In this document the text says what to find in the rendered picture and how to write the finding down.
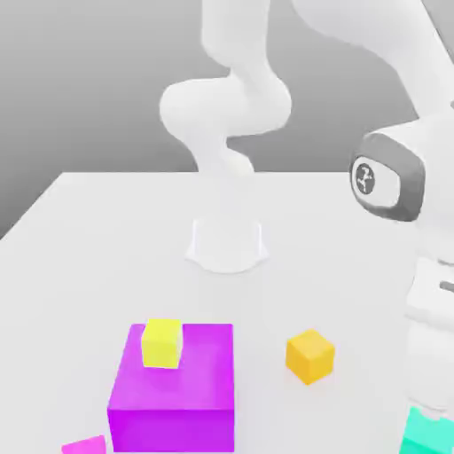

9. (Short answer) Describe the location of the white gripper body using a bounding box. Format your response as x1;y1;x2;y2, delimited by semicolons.
403;309;454;419

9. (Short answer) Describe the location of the small teal cube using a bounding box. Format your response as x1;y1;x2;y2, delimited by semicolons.
399;406;454;454

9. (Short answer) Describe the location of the small orange cube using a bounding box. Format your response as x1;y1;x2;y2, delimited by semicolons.
285;328;337;387

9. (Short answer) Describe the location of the small yellow cube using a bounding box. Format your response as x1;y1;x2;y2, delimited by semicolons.
141;317;184;371

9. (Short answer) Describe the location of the small pink cube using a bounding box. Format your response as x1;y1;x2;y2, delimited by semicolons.
60;434;108;454

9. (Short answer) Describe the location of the large magenta box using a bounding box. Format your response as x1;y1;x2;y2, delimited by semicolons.
106;323;236;454

